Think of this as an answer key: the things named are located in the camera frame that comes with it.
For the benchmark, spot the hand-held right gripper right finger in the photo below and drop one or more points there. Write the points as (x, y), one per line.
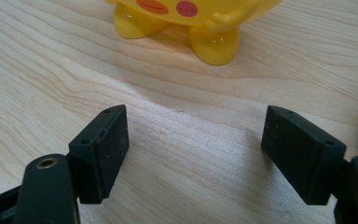
(301, 155)

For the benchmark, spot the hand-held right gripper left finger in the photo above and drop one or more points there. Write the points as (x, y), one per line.
(101, 155)

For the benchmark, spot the yellow duck toy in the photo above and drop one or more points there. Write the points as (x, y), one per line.
(199, 21)

